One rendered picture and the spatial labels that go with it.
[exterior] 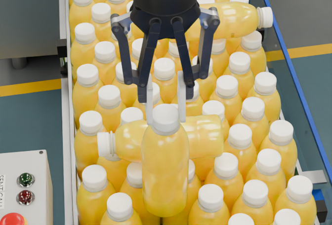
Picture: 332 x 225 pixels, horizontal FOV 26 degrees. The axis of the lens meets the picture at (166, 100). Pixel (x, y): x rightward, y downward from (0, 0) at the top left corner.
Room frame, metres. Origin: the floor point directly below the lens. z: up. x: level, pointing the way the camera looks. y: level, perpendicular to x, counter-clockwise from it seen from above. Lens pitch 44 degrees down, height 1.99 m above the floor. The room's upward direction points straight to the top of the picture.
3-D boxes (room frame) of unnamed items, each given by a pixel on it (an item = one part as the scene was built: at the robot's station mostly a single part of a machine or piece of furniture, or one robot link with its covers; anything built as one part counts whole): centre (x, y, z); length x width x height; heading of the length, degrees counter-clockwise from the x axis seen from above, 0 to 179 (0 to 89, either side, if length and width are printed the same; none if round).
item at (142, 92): (0.68, 0.04, 1.34); 0.03 x 0.01 x 0.05; 96
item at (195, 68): (0.69, -0.04, 1.34); 0.03 x 0.01 x 0.05; 96
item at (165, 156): (0.69, 0.00, 1.18); 0.07 x 0.07 x 0.19
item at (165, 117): (0.69, 0.00, 1.28); 0.04 x 0.04 x 0.02
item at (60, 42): (1.21, 0.23, 0.94); 0.03 x 0.02 x 0.08; 7
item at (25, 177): (0.72, 0.22, 1.11); 0.02 x 0.02 x 0.01
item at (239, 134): (0.83, -0.13, 1.09); 0.04 x 0.04 x 0.02
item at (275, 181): (0.77, -0.17, 0.99); 0.07 x 0.07 x 0.19
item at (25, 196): (0.69, 0.22, 1.11); 0.02 x 0.02 x 0.01
